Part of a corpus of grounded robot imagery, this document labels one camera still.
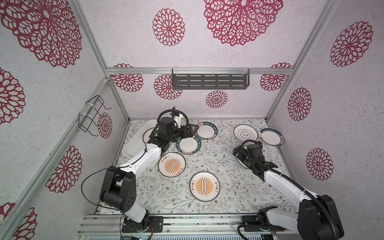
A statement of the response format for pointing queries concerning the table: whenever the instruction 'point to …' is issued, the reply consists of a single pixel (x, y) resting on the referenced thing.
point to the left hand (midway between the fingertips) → (192, 129)
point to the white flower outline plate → (240, 162)
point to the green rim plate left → (188, 146)
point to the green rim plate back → (206, 131)
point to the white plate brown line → (243, 132)
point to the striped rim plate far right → (271, 137)
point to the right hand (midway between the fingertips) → (238, 150)
